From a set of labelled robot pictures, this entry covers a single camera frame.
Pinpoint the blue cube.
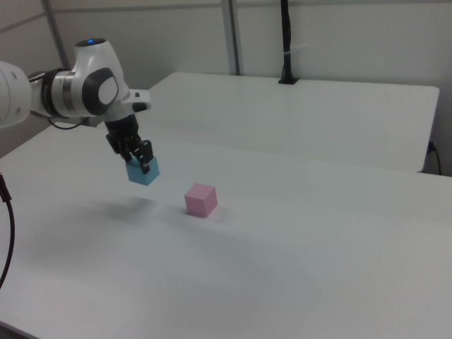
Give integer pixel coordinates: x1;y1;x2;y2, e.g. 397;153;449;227
126;155;160;186

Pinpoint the slanted grey metal post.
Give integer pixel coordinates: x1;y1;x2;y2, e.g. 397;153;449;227
40;0;72;71

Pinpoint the pink cube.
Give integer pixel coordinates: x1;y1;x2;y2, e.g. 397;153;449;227
184;182;218;218

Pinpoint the grey metal wall post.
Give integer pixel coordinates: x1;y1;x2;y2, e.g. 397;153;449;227
221;0;245;76

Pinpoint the black wall plug cable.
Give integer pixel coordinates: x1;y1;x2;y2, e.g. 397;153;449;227
427;141;444;175

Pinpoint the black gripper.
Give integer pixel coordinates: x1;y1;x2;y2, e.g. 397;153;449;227
105;114;155;176

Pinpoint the black pole with base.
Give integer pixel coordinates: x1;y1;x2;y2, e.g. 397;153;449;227
278;0;300;85

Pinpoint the dark brown hanging cable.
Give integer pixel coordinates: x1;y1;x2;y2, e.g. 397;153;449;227
0;170;17;290

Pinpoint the white background table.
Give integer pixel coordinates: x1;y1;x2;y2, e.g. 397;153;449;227
141;72;441;174

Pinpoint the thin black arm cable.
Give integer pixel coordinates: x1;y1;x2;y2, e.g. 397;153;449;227
47;117;90;131

